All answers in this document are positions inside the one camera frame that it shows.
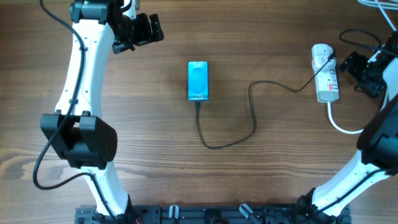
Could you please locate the black usb charger cable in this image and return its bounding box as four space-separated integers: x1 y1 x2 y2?
195 49 336 150

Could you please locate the blue screen smartphone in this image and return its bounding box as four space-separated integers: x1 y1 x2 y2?
187 61 209 101

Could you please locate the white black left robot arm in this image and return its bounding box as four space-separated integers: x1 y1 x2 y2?
40 0 164 223

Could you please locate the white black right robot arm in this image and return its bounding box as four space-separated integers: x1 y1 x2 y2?
291 31 397 223

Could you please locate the white charger plug adapter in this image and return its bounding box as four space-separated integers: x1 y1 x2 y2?
312 54 336 71

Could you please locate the white power strip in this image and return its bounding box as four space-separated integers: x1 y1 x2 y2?
312 44 339 103

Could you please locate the white power strip cord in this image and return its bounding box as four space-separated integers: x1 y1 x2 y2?
326 0 398 135

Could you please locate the white cables top corner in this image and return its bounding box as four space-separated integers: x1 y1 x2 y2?
356 0 398 11

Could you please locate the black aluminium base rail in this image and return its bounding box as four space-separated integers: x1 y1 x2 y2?
74 203 352 224

